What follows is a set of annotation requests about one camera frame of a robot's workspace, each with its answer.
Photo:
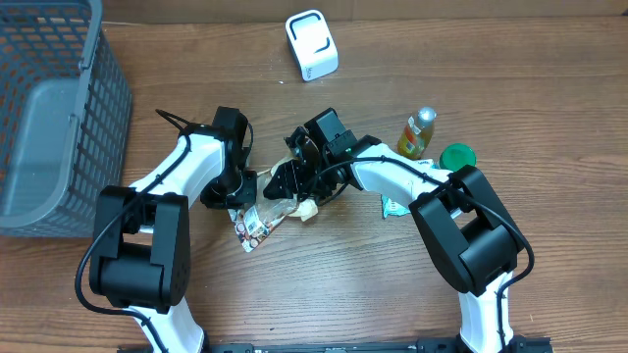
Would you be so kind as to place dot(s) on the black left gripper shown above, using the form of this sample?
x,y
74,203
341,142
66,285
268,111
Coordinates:
x,y
214,200

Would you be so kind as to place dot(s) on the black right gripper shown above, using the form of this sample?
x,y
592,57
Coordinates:
x,y
301,169

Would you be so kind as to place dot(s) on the brown snack packet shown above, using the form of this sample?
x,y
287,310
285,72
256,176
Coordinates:
x,y
255,222

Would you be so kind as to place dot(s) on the mint green wet wipes pack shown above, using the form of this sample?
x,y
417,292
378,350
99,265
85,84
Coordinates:
x,y
391,208

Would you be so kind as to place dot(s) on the yellow oil bottle silver cap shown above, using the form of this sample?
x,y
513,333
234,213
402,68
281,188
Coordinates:
x,y
417,133

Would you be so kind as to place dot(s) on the green lid glass jar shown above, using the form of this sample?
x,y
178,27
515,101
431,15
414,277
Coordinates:
x,y
456,156

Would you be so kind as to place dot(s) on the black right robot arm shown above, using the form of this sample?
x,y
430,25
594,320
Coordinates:
x,y
470,237

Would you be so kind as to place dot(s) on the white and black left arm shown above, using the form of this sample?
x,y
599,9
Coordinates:
x,y
140,257

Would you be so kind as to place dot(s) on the white barcode scanner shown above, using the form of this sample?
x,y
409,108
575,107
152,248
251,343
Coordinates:
x,y
311,44

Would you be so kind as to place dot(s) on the dark grey plastic basket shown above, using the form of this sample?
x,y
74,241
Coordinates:
x,y
65,117

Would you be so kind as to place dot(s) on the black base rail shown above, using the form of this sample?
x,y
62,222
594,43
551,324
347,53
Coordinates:
x,y
519,344

